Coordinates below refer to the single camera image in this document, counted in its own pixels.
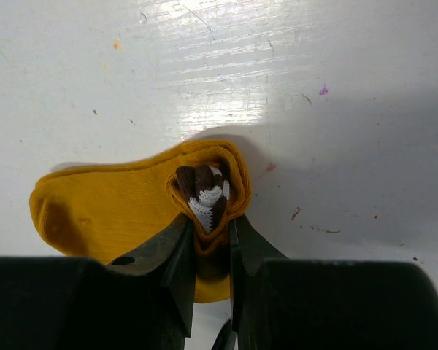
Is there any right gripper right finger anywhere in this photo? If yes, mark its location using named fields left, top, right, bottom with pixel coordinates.
left=228, top=216, right=438, bottom=349

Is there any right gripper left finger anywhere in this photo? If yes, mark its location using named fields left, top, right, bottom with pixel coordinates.
left=0, top=214, right=196, bottom=349

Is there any mustard yellow sock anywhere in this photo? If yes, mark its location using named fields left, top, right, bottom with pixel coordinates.
left=28, top=139, right=253, bottom=304

